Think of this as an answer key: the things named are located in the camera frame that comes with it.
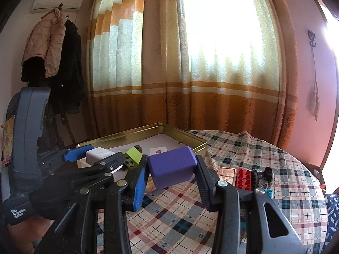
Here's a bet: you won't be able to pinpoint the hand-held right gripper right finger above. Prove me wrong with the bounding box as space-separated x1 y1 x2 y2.
195 155 309 254

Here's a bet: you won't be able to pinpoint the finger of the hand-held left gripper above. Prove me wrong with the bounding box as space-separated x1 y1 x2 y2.
38 145 94 170
46 152 126 191

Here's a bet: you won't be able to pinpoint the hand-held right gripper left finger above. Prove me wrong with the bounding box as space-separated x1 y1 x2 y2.
45 154 150 254

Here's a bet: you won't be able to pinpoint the white charger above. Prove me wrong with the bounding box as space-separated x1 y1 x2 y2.
85 147 115 166

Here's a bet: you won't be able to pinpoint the copper coloured box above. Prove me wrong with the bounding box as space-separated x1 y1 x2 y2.
218 167 237 182

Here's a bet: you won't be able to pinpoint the green cube with ball print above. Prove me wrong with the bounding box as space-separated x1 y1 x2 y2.
124 147 143 170

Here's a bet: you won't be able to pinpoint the red building block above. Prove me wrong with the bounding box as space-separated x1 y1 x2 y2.
235 169 252 190

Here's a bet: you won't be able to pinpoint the purple block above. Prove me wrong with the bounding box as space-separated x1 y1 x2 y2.
147 146 197 189

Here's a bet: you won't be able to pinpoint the gold metal tin box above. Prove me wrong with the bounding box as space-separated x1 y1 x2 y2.
76 122 207 164

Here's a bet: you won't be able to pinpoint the white card box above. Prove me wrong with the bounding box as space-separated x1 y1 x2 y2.
150 146 168 156

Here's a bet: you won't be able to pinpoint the black sequin hair accessory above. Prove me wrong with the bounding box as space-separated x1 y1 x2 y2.
251 167 274 189

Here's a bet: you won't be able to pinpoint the blue building block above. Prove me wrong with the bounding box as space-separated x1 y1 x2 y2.
255 187 273 198

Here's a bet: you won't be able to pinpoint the person's left forearm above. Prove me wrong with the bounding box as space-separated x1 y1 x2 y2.
7 214 57 254

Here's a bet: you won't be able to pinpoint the person's left hand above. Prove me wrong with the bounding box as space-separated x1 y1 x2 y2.
11 169 88 219

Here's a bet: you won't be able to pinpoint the colourful patterned cushion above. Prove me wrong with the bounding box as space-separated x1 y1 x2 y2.
0 115 14 164

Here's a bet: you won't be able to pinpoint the wooden coat stand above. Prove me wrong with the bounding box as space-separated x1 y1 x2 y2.
45 103 77 150

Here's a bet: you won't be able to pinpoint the black coat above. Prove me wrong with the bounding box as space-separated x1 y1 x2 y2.
21 18 85 114

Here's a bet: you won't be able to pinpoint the orange and cream curtain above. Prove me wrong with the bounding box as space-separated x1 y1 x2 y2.
86 0 298 146

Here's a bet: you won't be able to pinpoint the beige quilted jacket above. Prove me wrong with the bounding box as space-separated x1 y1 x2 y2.
21 8 68 78

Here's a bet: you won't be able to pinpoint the dark wooden chair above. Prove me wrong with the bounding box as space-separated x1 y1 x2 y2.
304 161 327 188

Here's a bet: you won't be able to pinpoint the white air conditioner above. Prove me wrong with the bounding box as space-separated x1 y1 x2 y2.
30 0 85 14

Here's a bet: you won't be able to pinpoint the hanging tassel cord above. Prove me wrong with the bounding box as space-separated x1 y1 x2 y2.
307 45 320 122

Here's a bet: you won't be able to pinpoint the metal wall hook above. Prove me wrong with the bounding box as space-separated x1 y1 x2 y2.
308 30 318 48

